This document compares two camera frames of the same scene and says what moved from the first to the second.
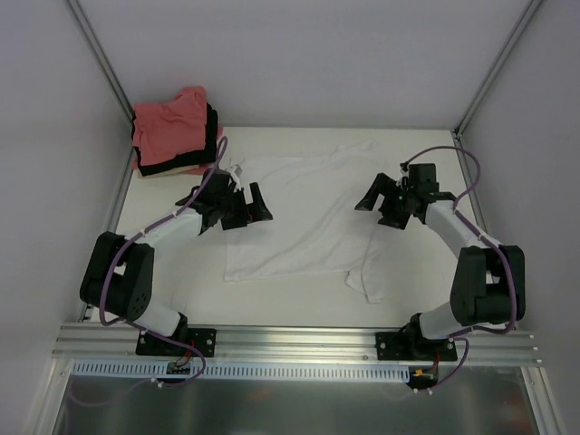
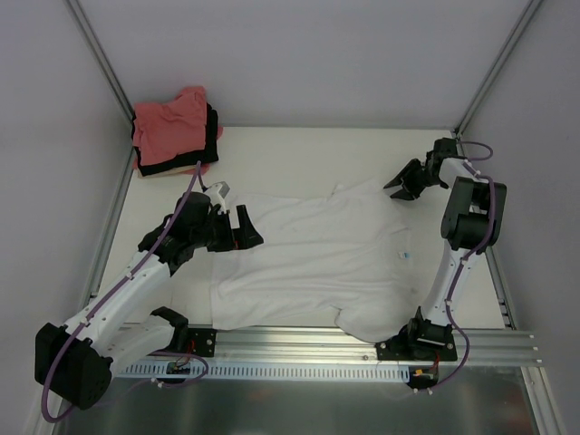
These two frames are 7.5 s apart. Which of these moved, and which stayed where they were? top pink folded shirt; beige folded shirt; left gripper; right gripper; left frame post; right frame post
Moved: right gripper; left gripper
Stayed: right frame post; beige folded shirt; top pink folded shirt; left frame post
